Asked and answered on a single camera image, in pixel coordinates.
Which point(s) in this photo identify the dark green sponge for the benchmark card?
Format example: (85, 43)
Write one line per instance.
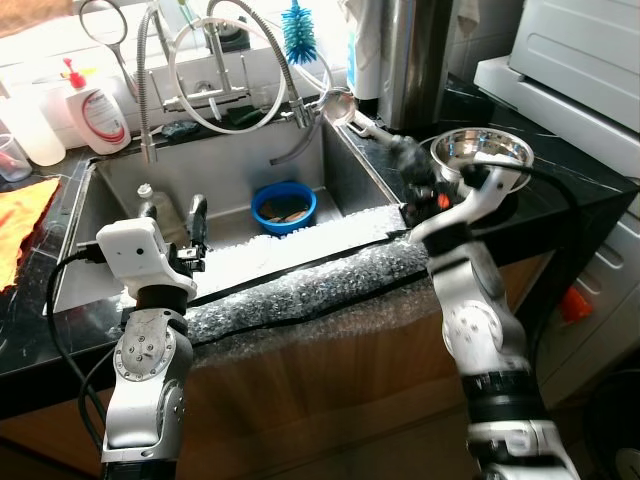
(247, 117)

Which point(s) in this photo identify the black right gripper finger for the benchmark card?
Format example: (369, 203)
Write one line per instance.
(405, 160)
(425, 158)

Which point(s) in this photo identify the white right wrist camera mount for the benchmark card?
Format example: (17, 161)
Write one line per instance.
(470, 205)

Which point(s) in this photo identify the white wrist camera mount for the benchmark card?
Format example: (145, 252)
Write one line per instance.
(135, 250)
(470, 205)

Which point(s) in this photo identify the blue bottle brush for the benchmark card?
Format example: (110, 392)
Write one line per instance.
(300, 38)

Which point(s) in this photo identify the white soap bottle red pump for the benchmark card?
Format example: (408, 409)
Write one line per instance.
(100, 120)

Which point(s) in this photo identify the clear plastic cup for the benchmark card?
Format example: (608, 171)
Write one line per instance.
(12, 160)

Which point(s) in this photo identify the white washing machine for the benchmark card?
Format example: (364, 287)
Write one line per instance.
(590, 50)

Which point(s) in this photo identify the small orange object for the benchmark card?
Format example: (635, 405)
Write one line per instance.
(575, 305)

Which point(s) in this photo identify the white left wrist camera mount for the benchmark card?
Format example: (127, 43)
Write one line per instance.
(135, 250)

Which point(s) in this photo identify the small white clip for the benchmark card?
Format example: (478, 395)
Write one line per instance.
(368, 124)

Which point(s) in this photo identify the steel faucet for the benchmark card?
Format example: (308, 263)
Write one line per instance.
(215, 60)

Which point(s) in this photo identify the stainless steel sink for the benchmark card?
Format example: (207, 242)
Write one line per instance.
(220, 170)

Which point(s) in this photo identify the round steel bowl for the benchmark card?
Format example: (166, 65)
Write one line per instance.
(470, 145)

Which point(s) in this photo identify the tall steel canister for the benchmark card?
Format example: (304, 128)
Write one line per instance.
(415, 60)

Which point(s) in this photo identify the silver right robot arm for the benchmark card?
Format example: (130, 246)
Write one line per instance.
(480, 330)

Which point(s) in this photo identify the orange cloth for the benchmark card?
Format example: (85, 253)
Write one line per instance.
(25, 225)

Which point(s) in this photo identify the wooden cabinet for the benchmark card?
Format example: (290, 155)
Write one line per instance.
(320, 400)

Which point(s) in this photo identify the bubble wrap sheet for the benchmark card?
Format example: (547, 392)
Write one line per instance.
(300, 285)

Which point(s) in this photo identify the translucent white bottle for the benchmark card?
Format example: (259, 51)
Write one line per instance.
(40, 135)

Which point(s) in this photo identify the clear plastic bottle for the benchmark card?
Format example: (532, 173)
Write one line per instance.
(172, 220)

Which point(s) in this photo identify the steel spoon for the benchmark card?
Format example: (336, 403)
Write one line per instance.
(338, 105)

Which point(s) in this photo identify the blue plastic bowl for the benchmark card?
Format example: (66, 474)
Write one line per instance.
(258, 205)

